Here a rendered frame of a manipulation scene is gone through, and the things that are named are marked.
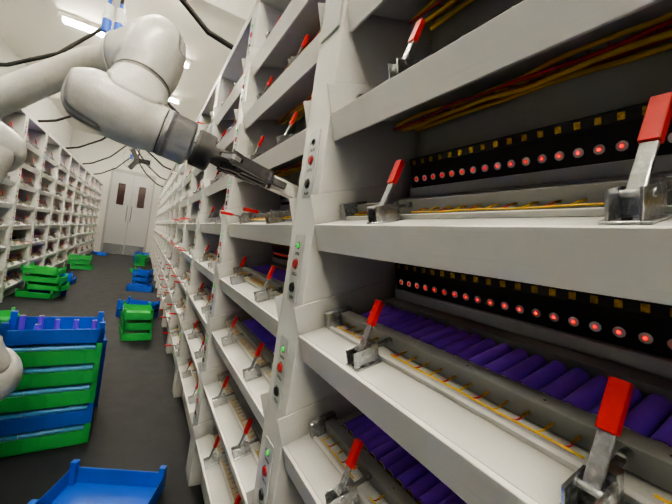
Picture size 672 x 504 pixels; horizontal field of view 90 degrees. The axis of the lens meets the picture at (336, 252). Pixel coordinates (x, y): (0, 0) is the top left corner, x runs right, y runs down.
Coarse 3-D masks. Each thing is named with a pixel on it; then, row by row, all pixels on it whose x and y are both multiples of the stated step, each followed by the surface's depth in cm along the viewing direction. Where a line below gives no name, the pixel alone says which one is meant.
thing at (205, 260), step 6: (216, 246) 184; (198, 252) 180; (204, 252) 167; (210, 252) 180; (216, 252) 143; (198, 258) 180; (204, 258) 166; (210, 258) 174; (216, 258) 162; (198, 264) 165; (204, 264) 156; (210, 264) 142; (204, 270) 149; (210, 270) 137; (210, 276) 136
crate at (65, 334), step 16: (16, 320) 132; (32, 320) 136; (48, 320) 139; (64, 320) 142; (80, 320) 145; (16, 336) 119; (32, 336) 121; (48, 336) 124; (64, 336) 127; (80, 336) 129; (96, 336) 132
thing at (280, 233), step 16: (240, 208) 120; (256, 208) 123; (272, 208) 126; (288, 208) 117; (240, 224) 102; (256, 224) 87; (272, 224) 76; (288, 224) 68; (256, 240) 90; (272, 240) 78; (288, 240) 70
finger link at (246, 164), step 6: (234, 150) 66; (240, 156) 67; (234, 162) 66; (240, 162) 68; (246, 162) 68; (252, 162) 69; (240, 168) 68; (246, 168) 68; (252, 168) 69; (258, 168) 69; (264, 168) 70; (252, 174) 70; (258, 174) 70; (264, 174) 70; (264, 180) 71; (270, 180) 72
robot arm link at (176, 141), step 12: (168, 120) 61; (180, 120) 63; (168, 132) 61; (180, 132) 62; (192, 132) 64; (156, 144) 62; (168, 144) 62; (180, 144) 63; (192, 144) 65; (168, 156) 64; (180, 156) 64
